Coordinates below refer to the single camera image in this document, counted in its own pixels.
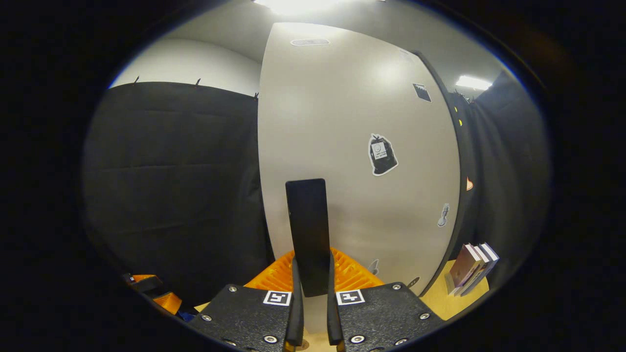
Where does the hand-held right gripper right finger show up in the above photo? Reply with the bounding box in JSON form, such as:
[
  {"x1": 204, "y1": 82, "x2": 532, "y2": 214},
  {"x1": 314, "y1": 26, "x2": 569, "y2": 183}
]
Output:
[{"x1": 327, "y1": 247, "x2": 446, "y2": 352}]

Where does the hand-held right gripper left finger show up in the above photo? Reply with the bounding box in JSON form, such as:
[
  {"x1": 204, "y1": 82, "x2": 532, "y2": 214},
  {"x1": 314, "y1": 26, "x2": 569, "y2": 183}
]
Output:
[{"x1": 188, "y1": 249, "x2": 305, "y2": 352}]

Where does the black door handle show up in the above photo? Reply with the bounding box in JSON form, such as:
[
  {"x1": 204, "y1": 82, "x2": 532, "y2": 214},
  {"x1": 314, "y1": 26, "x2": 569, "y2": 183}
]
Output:
[{"x1": 285, "y1": 178, "x2": 332, "y2": 298}]

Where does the beige cabinet door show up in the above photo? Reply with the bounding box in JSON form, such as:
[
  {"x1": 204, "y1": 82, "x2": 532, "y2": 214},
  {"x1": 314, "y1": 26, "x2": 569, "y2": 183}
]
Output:
[{"x1": 258, "y1": 22, "x2": 461, "y2": 335}]

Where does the black backdrop cloth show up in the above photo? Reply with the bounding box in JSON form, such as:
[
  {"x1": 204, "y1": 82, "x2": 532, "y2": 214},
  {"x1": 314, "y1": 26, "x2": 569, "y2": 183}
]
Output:
[{"x1": 82, "y1": 68, "x2": 553, "y2": 313}]

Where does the purple cover book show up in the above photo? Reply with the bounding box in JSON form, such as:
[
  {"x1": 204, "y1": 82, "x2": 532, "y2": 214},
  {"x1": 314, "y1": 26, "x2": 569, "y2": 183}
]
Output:
[{"x1": 449, "y1": 243, "x2": 482, "y2": 295}]

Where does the white book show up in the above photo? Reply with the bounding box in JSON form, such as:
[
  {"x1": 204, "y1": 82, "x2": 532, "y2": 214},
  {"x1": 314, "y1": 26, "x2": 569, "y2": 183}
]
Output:
[{"x1": 457, "y1": 244, "x2": 492, "y2": 296}]

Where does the blue grey book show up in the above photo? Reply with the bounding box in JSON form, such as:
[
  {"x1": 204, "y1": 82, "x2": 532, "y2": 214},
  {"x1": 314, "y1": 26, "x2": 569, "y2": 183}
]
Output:
[{"x1": 462, "y1": 242, "x2": 500, "y2": 296}]

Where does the ceiling light panel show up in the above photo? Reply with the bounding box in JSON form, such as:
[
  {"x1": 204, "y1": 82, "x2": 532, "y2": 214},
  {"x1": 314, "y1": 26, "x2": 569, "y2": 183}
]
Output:
[
  {"x1": 455, "y1": 75, "x2": 493, "y2": 91},
  {"x1": 252, "y1": 0, "x2": 387, "y2": 16}
]

